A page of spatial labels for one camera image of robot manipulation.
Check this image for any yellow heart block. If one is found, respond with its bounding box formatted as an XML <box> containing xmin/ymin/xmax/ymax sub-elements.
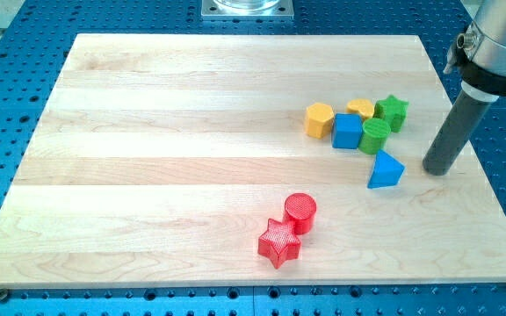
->
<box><xmin>346</xmin><ymin>98</ymin><xmax>374</xmax><ymax>120</ymax></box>

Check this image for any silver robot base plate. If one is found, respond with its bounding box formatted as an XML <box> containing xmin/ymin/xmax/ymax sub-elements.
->
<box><xmin>200</xmin><ymin>0</ymin><xmax>294</xmax><ymax>20</ymax></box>

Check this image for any blue triangle block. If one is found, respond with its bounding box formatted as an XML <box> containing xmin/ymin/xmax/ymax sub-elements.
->
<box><xmin>367</xmin><ymin>149</ymin><xmax>405</xmax><ymax>189</ymax></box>

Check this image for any blue cube block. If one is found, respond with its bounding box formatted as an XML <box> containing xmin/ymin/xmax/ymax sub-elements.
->
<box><xmin>331</xmin><ymin>113</ymin><xmax>362</xmax><ymax>149</ymax></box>

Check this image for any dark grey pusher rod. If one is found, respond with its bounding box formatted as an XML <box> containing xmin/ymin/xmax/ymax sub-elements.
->
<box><xmin>423</xmin><ymin>81</ymin><xmax>499</xmax><ymax>176</ymax></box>

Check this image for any yellow hexagon block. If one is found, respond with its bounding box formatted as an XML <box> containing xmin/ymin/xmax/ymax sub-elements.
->
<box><xmin>304</xmin><ymin>103</ymin><xmax>335</xmax><ymax>139</ymax></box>

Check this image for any light wooden board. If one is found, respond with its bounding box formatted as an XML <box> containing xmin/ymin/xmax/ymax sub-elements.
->
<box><xmin>0</xmin><ymin>34</ymin><xmax>506</xmax><ymax>289</ymax></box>

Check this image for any green cylinder block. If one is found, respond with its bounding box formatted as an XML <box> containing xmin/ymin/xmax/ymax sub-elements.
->
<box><xmin>358</xmin><ymin>118</ymin><xmax>391</xmax><ymax>154</ymax></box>

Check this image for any red star block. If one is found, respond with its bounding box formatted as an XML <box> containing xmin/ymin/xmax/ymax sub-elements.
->
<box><xmin>257</xmin><ymin>219</ymin><xmax>301</xmax><ymax>269</ymax></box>

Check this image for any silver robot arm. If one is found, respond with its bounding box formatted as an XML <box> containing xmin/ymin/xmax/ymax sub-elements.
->
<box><xmin>444</xmin><ymin>0</ymin><xmax>506</xmax><ymax>103</ymax></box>

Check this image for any red cylinder block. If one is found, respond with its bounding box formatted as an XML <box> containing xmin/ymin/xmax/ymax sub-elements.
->
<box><xmin>283</xmin><ymin>193</ymin><xmax>317</xmax><ymax>235</ymax></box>

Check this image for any green star block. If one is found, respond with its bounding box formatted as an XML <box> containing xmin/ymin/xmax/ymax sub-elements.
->
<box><xmin>373</xmin><ymin>95</ymin><xmax>409</xmax><ymax>133</ymax></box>

